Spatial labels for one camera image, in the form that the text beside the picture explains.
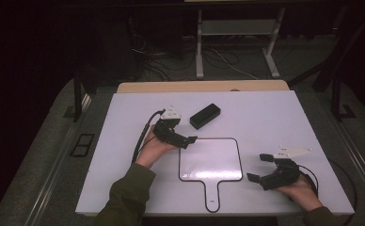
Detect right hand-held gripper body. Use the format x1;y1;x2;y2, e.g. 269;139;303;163
258;145;313;192

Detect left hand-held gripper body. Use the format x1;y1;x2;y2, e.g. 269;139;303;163
151;107;185;147

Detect black whiteboard eraser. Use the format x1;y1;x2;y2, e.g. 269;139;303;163
189;103;222;130

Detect small white handheld whiteboard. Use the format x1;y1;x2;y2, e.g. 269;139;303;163
178;137;244;214

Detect person's left hand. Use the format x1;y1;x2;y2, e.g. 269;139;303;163
135;124;179;169

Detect person's right hand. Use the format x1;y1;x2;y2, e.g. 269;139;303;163
273;173;325;212

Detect black metal stand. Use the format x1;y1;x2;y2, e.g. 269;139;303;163
72;67;92;123
288;6;365;122

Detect white metal stand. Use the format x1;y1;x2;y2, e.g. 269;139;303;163
195;8;287;80

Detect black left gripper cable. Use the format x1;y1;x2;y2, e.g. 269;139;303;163
131;108;167;165

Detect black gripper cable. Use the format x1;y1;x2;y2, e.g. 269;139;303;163
131;108;167;165
297;158;358;226

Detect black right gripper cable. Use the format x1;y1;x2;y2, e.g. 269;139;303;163
297;158;358;226

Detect tangle of black floor cables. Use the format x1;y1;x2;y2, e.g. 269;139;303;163
130;32;200;83

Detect metal floor rail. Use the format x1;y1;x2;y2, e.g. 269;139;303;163
24;92;94;226
315;93;365;205

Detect white floor cable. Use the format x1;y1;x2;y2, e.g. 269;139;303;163
208;46;260;81

